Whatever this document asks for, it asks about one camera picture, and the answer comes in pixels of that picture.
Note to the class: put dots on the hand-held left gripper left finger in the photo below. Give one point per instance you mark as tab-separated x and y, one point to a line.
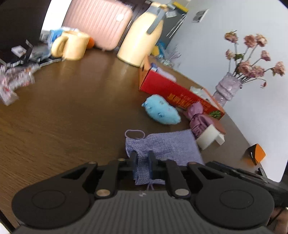
134	163

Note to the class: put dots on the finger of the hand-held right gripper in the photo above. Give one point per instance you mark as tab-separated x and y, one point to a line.
221	167

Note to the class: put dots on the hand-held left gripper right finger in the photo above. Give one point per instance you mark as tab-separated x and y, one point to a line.
150	163

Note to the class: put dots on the white foam block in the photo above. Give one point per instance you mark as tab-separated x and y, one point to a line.
208	137

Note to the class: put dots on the pink umbrella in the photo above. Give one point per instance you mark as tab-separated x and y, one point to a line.
199	119

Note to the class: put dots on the light blue plush toy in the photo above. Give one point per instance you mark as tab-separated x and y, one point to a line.
162	110

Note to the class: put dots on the red cardboard box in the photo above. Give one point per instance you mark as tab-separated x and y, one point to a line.
162	86

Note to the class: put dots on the pale green cloth bundle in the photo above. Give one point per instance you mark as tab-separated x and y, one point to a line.
196	90

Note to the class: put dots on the purple fluffy headband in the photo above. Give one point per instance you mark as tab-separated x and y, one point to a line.
166	75

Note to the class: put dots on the blue white tissue pack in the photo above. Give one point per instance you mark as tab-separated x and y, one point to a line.
153	67

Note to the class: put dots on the person's right hand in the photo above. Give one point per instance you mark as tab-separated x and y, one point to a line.
281	218

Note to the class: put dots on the orange and black box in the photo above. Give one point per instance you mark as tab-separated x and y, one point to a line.
257	154

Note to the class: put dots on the lilac ceramic vase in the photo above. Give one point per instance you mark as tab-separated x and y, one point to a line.
225	90

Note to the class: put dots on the bunch of dried pink roses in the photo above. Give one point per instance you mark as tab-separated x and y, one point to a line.
249	69

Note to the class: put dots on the cluttered small rack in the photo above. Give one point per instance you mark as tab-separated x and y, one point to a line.
172	57

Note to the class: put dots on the blue and yellow bags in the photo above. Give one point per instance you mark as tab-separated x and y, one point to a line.
159	49

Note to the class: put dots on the yellow thermos jug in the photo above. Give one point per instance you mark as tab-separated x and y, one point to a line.
137	45

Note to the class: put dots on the orange fruit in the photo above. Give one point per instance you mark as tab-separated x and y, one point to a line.
90	43

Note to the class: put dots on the yellow mug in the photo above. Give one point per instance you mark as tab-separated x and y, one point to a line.
74	46

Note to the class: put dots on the grey refrigerator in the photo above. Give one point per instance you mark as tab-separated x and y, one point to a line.
171	27

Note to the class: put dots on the pile of small packets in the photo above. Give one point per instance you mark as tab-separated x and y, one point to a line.
15	81

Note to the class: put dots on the pink suitcase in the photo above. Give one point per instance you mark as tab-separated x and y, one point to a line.
96	20

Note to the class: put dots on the light blue packet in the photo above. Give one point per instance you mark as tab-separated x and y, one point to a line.
55	36

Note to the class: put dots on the yellow flat box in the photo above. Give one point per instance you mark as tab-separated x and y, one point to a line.
181	6

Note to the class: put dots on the black paper bag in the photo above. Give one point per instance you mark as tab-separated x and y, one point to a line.
20	27

